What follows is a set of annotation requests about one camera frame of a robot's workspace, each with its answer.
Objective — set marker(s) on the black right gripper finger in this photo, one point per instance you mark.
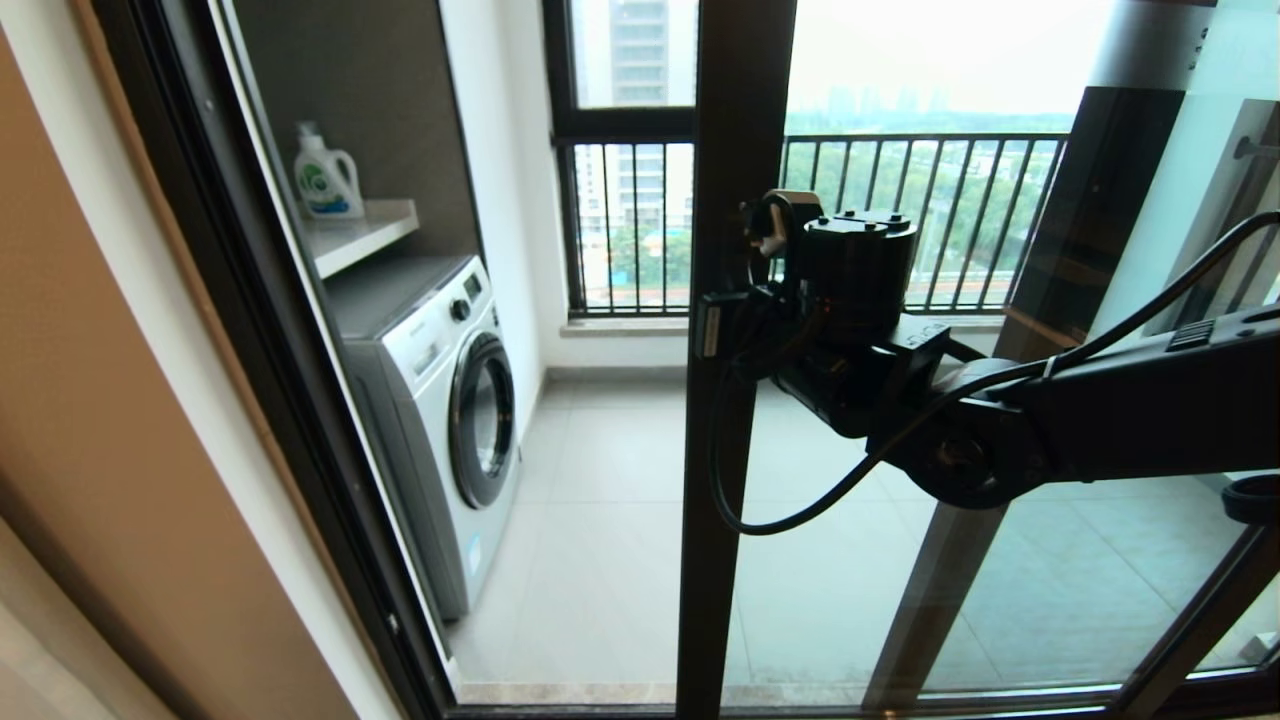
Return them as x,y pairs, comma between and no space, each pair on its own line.
722,298
718,335

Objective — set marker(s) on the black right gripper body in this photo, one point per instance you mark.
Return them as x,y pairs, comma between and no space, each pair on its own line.
860,310

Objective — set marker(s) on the dark brown glass sliding door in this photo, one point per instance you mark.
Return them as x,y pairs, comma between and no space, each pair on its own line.
735,100

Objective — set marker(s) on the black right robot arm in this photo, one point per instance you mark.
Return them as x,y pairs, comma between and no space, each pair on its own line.
1150,410

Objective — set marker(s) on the grey stone window sill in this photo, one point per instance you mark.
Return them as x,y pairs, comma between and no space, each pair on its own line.
620,327

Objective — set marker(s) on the black balcony railing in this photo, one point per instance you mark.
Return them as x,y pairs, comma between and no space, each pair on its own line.
950,190

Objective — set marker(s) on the white front-load washing machine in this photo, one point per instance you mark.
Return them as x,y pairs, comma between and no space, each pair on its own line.
430,420

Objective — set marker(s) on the white shelf board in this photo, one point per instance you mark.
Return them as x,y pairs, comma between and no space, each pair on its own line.
360,238

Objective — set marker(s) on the dark brown cabinet niche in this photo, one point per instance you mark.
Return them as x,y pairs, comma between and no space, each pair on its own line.
370,90

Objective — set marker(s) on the white detergent bottle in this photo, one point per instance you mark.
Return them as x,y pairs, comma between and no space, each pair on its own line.
325,180

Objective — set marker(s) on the white curtain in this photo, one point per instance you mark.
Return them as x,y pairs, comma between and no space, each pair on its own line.
50,660

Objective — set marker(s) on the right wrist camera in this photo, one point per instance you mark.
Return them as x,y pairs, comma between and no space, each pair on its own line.
775,225

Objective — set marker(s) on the dark balcony window frame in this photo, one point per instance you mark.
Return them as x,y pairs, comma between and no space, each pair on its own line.
600,125

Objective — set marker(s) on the brown sliding door frame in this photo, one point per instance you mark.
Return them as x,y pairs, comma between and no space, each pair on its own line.
935,600

